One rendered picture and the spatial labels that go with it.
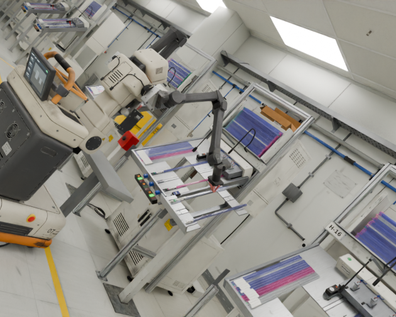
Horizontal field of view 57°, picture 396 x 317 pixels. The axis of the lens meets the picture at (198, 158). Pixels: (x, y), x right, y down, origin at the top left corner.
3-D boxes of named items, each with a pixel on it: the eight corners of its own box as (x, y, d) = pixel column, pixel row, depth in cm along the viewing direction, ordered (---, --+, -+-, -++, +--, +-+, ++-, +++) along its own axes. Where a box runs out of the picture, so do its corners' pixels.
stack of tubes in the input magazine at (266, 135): (258, 156, 286) (282, 131, 284) (223, 127, 322) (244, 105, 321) (265, 164, 294) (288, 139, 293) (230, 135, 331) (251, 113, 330)
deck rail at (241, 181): (166, 205, 258) (166, 198, 254) (165, 204, 259) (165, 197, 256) (247, 183, 290) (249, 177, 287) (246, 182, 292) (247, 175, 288)
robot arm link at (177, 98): (213, 92, 252) (223, 87, 245) (219, 111, 252) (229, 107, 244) (161, 96, 223) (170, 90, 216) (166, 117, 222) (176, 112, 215)
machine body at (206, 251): (127, 283, 280) (182, 224, 277) (100, 224, 330) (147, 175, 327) (176, 300, 325) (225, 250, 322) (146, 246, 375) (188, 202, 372)
